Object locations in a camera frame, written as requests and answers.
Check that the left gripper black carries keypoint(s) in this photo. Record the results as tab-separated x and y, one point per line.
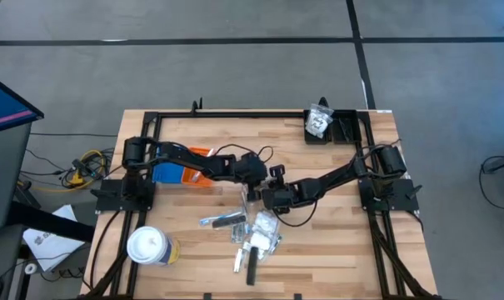
252	168

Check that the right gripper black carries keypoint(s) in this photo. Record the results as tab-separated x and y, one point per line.
285	196

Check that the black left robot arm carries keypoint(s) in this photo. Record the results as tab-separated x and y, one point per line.
185	160

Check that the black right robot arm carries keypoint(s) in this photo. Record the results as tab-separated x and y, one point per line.
330	181

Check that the black plastic bin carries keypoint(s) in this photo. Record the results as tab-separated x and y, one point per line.
314	141
358	133

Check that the orange plastic basket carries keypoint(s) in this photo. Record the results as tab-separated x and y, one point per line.
187	180

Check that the blue plastic basket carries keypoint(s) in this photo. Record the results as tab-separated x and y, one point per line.
166	175

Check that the white-lidded wipes canister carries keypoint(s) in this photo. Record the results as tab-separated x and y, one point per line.
147	246

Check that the black stand bar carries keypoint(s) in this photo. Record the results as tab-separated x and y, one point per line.
47	223

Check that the white paper sheet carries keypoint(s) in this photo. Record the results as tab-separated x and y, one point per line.
47	246

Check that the white tape roll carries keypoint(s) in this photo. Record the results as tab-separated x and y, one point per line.
30	268

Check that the blue monitor screen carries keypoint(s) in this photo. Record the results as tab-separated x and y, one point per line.
6	104

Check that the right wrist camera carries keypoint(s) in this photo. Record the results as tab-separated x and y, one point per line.
277	171

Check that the black frame hook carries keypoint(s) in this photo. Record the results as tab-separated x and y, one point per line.
322	101
198	105

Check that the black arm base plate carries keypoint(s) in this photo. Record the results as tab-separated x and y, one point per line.
110	204
395	204

